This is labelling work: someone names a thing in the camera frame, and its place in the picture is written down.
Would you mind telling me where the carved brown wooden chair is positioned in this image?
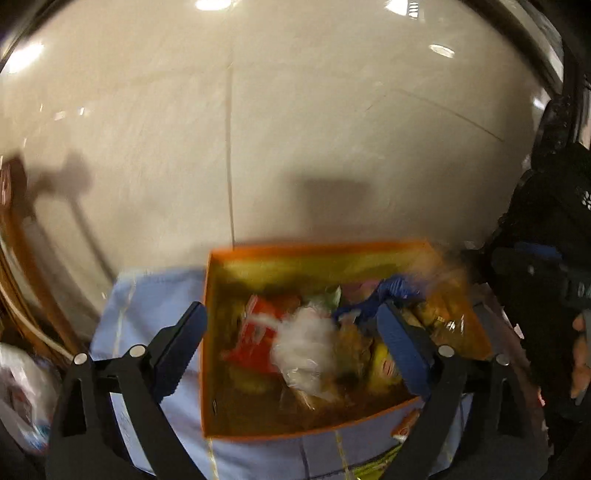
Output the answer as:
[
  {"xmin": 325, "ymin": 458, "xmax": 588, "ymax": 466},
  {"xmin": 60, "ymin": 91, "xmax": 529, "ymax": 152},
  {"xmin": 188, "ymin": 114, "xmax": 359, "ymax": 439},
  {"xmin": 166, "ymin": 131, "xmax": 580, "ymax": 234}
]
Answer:
[{"xmin": 0, "ymin": 154, "xmax": 95, "ymax": 365}]

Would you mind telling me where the white plastic bag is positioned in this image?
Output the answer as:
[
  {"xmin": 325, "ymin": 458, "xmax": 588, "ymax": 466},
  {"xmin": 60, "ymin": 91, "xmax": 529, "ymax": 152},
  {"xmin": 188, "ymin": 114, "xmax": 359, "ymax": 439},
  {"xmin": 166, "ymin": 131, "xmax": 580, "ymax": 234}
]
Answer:
[{"xmin": 0, "ymin": 344, "xmax": 62, "ymax": 456}]

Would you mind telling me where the person's right hand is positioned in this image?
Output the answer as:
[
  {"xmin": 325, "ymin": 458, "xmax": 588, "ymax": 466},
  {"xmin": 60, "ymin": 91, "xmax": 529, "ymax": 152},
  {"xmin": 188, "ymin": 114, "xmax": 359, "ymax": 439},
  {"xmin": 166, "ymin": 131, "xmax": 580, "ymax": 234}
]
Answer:
[{"xmin": 569, "ymin": 311, "xmax": 591, "ymax": 401}]

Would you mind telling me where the light green snack packet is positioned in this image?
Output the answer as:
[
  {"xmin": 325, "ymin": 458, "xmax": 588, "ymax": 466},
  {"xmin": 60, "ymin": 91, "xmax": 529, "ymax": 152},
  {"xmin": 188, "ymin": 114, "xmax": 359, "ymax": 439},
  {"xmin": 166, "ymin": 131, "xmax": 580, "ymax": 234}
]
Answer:
[{"xmin": 323, "ymin": 286, "xmax": 345, "ymax": 315}]

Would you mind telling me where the small green snack packet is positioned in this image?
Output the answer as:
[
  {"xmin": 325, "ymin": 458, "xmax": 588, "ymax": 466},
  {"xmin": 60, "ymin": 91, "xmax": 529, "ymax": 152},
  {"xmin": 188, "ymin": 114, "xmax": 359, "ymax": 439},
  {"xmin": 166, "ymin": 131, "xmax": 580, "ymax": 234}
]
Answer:
[{"xmin": 350, "ymin": 438, "xmax": 408, "ymax": 477}]

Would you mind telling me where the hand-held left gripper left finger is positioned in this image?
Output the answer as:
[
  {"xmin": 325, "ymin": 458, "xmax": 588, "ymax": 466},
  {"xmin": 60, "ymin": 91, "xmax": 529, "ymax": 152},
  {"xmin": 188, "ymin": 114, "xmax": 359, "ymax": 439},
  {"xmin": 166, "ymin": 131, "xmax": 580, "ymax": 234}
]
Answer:
[{"xmin": 46, "ymin": 302, "xmax": 208, "ymax": 480}]

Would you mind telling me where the orange cardboard box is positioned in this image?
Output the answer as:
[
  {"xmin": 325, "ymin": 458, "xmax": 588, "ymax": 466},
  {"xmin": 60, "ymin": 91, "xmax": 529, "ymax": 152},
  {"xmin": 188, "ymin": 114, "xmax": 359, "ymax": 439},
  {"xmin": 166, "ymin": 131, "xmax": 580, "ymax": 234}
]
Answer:
[{"xmin": 201, "ymin": 239, "xmax": 493, "ymax": 442}]

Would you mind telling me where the white round pastry packet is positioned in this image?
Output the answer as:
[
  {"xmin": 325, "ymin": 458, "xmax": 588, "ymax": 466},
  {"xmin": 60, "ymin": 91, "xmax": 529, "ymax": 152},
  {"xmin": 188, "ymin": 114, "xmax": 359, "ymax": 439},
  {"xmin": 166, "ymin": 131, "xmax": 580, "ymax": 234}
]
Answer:
[{"xmin": 270, "ymin": 306, "xmax": 341, "ymax": 403}]

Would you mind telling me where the yellow snack packet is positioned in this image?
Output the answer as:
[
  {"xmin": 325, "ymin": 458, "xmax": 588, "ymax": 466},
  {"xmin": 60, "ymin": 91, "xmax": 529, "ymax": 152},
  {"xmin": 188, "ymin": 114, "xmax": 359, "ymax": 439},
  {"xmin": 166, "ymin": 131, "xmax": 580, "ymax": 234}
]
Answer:
[{"xmin": 368, "ymin": 344, "xmax": 403, "ymax": 394}]

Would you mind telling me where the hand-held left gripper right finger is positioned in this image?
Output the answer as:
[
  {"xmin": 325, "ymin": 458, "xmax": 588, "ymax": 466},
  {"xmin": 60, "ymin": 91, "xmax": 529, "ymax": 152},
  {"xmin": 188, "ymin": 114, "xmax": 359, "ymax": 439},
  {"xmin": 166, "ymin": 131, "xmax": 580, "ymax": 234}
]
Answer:
[{"xmin": 376, "ymin": 300, "xmax": 550, "ymax": 480}]

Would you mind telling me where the orange white snack packet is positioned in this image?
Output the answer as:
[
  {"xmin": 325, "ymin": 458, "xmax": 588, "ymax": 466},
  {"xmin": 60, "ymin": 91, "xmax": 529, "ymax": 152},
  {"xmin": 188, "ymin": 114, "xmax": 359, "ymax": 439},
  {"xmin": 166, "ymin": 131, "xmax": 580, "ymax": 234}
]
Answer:
[{"xmin": 392, "ymin": 410, "xmax": 422, "ymax": 440}]

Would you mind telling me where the clear small bread packet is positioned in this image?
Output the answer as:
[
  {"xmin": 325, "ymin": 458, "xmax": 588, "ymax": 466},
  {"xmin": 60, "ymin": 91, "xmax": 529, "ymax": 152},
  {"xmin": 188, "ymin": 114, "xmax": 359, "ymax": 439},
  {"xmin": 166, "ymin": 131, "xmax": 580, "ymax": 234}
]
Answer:
[{"xmin": 411, "ymin": 272, "xmax": 468, "ymax": 352}]

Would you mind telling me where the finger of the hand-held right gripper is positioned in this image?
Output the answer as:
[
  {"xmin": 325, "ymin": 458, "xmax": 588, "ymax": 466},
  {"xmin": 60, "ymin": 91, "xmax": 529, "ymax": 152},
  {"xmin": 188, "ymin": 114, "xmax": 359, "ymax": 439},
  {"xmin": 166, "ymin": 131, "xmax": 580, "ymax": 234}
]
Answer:
[
  {"xmin": 513, "ymin": 242, "xmax": 565, "ymax": 265},
  {"xmin": 490, "ymin": 253, "xmax": 572, "ymax": 297}
]

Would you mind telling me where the red chili snack packet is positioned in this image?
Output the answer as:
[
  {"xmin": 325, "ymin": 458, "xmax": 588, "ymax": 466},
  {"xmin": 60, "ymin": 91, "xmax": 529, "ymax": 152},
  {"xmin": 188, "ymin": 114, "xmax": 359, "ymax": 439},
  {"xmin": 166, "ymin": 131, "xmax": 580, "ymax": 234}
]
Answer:
[{"xmin": 222, "ymin": 295, "xmax": 297, "ymax": 376}]

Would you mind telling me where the blue snack packet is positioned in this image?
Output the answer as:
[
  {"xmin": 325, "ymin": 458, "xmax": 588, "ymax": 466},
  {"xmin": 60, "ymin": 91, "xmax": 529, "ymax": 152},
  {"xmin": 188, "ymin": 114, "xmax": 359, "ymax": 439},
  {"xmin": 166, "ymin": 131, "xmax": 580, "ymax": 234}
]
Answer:
[{"xmin": 332, "ymin": 274, "xmax": 424, "ymax": 325}]

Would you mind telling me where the blue striped tablecloth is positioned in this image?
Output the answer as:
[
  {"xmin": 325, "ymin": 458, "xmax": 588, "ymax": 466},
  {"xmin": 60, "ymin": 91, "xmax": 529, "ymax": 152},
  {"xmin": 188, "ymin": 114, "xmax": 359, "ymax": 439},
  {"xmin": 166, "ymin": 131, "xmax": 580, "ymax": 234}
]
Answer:
[{"xmin": 90, "ymin": 268, "xmax": 472, "ymax": 480}]

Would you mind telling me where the dark carved wooden furniture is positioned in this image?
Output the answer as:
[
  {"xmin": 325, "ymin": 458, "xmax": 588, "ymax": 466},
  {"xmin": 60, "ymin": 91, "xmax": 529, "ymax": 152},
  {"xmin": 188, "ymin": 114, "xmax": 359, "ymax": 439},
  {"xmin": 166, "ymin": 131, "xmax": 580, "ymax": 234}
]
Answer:
[{"xmin": 489, "ymin": 69, "xmax": 591, "ymax": 480}]

